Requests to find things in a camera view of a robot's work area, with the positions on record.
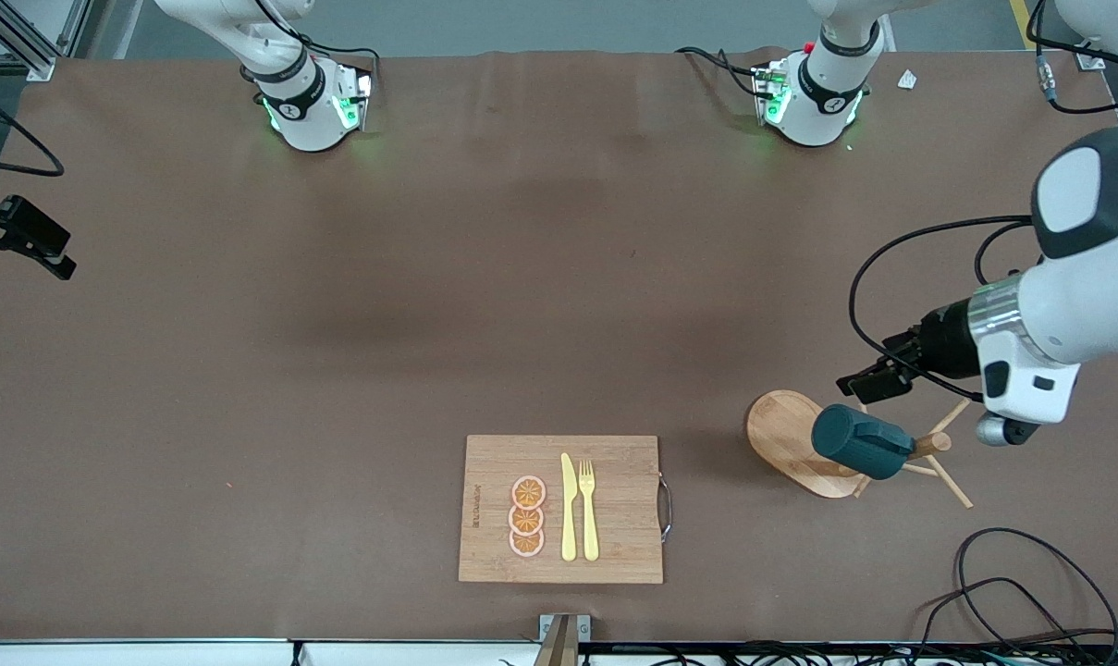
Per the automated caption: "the black right arm base cable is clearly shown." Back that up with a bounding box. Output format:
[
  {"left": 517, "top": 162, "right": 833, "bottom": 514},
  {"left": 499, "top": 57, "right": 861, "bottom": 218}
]
[{"left": 252, "top": 0, "right": 381, "bottom": 89}]

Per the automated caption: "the wooden mug rack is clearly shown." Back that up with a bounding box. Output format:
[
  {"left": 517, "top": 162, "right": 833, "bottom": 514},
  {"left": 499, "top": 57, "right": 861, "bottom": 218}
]
[{"left": 746, "top": 389, "right": 974, "bottom": 510}]

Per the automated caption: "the yellow plastic fork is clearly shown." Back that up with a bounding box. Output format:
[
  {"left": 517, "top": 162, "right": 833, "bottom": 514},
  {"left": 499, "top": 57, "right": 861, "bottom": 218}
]
[{"left": 578, "top": 460, "right": 600, "bottom": 562}]

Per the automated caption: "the black cable bundle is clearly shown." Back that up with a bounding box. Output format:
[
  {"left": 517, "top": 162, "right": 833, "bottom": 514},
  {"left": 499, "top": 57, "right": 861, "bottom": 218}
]
[{"left": 577, "top": 640, "right": 1118, "bottom": 666}]

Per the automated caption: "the black arm base cable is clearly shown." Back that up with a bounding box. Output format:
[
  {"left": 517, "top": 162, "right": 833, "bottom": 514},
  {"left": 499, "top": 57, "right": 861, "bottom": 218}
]
[
  {"left": 252, "top": 0, "right": 381, "bottom": 89},
  {"left": 675, "top": 45, "right": 770, "bottom": 98}
]

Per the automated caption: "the yellow plastic knife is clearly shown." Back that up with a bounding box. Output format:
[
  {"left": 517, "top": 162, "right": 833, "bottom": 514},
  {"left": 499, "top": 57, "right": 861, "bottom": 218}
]
[{"left": 560, "top": 452, "right": 579, "bottom": 562}]

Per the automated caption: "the metal table edge bracket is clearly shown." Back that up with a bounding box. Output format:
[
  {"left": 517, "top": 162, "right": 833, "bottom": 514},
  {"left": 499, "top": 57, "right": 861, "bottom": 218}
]
[{"left": 533, "top": 613, "right": 592, "bottom": 666}]

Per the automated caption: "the white table edge rail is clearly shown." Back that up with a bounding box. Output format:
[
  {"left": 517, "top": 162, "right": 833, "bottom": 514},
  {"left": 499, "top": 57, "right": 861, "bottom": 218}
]
[{"left": 0, "top": 638, "right": 541, "bottom": 666}]

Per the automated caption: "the teal cup with yellow inside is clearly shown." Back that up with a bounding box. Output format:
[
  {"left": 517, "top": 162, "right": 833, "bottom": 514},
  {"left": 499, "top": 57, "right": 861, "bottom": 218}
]
[{"left": 811, "top": 404, "right": 916, "bottom": 480}]

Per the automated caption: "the bamboo cutting board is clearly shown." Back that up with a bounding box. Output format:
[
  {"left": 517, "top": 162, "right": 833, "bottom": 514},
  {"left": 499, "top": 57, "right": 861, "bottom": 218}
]
[{"left": 458, "top": 435, "right": 673, "bottom": 586}]

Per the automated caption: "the black looped floor cable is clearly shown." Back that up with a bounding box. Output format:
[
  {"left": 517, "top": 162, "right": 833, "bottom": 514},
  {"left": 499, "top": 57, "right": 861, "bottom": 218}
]
[
  {"left": 954, "top": 527, "right": 1118, "bottom": 662},
  {"left": 910, "top": 577, "right": 1087, "bottom": 662}
]

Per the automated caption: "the black left arm base cable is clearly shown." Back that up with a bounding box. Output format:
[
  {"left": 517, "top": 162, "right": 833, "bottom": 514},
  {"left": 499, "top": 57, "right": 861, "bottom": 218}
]
[{"left": 675, "top": 45, "right": 770, "bottom": 98}]

